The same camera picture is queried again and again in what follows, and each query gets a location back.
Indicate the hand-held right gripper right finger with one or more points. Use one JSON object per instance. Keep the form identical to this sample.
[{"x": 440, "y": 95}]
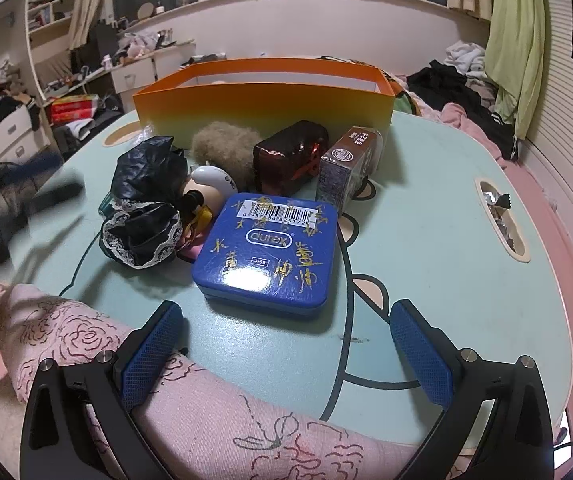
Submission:
[{"x": 421, "y": 360}]

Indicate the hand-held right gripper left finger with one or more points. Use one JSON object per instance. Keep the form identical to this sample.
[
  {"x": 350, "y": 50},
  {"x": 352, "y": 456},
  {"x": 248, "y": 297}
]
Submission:
[{"x": 151, "y": 360}]

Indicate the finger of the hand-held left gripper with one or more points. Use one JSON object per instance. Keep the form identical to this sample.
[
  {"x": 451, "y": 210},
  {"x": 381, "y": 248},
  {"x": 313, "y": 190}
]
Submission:
[
  {"x": 54, "y": 194},
  {"x": 34, "y": 167}
]

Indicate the black lace scrunchie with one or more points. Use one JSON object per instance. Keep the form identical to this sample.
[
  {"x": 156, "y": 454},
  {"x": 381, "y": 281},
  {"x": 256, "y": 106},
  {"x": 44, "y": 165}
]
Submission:
[{"x": 139, "y": 235}]

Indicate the black crinkled plastic bag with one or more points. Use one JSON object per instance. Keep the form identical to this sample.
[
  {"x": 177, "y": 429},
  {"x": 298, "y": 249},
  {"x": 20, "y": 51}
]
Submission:
[{"x": 149, "y": 170}]

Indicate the blue metal tin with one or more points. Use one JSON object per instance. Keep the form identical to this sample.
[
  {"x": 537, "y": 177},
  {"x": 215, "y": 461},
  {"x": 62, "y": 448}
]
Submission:
[{"x": 266, "y": 255}]

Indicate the brown fuzzy ball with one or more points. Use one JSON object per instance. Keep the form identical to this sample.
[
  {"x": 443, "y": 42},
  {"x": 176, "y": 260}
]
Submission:
[{"x": 224, "y": 150}]

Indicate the brown card box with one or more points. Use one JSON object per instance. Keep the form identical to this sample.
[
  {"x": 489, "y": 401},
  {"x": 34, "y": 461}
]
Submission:
[{"x": 346, "y": 167}]

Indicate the orange cardboard box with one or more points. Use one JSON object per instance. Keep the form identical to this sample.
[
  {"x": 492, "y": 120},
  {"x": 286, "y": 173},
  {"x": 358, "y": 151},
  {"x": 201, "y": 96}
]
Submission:
[{"x": 266, "y": 105}]

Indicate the dark red gift box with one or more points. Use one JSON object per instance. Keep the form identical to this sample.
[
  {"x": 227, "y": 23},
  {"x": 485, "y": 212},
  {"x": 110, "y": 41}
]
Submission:
[{"x": 289, "y": 157}]

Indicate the person's left forearm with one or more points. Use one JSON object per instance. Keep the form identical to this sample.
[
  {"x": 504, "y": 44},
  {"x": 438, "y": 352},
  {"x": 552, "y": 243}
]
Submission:
[{"x": 91, "y": 320}]

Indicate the pale green cartoon desktop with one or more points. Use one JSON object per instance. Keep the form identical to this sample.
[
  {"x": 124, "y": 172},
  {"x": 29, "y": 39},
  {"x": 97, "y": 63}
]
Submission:
[{"x": 441, "y": 260}]

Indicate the white low drawer unit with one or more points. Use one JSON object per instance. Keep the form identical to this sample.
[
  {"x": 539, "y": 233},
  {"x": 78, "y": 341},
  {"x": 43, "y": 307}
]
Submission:
[{"x": 9, "y": 132}]

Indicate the red package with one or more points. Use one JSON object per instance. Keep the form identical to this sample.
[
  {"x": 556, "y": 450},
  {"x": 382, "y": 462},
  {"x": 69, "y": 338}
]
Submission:
[{"x": 74, "y": 108}]

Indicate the white drawer cabinet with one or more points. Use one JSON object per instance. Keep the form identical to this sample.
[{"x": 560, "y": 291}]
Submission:
[{"x": 131, "y": 77}]

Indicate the white shelf unit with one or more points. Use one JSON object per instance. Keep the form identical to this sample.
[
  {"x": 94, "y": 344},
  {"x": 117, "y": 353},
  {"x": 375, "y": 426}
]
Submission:
[{"x": 49, "y": 20}]

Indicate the crumpled foil wrappers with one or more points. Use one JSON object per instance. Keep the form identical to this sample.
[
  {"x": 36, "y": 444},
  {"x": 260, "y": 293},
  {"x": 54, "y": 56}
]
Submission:
[{"x": 498, "y": 215}]

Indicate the round wooden mirror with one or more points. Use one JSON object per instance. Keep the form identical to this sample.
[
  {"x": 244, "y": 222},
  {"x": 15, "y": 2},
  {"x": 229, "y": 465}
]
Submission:
[{"x": 145, "y": 11}]

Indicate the black clothes pile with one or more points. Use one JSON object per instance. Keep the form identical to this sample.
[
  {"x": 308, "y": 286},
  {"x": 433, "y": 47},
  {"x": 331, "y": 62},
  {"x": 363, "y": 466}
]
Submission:
[{"x": 466, "y": 100}]

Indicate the white louvered closet doors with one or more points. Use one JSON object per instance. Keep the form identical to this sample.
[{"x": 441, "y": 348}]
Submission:
[{"x": 566, "y": 125}]

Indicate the white clothes pile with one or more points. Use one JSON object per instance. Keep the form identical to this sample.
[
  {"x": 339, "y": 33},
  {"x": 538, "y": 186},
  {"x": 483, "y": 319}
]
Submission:
[{"x": 466, "y": 57}]

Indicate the green hanging cloth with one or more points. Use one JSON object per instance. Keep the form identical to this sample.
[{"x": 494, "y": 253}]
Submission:
[{"x": 516, "y": 45}]

